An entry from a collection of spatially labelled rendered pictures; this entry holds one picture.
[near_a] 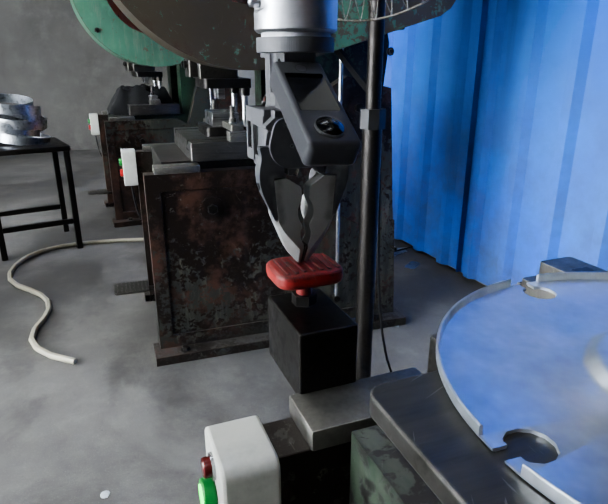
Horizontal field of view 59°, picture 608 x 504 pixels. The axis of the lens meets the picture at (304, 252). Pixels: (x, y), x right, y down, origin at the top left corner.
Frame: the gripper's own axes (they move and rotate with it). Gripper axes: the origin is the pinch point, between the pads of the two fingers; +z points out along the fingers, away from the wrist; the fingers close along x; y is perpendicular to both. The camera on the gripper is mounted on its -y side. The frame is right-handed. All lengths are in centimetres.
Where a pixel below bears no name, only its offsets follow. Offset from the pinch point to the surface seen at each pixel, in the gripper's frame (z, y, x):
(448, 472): -2.1, -32.9, 6.5
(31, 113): 6, 255, 44
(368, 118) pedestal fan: -7, 52, -34
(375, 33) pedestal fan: -23, 53, -36
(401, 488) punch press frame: 11.4, -20.7, 0.5
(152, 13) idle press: -29, 99, 1
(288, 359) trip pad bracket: 9.7, -3.5, 3.0
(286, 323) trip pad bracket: 5.9, -3.1, 3.0
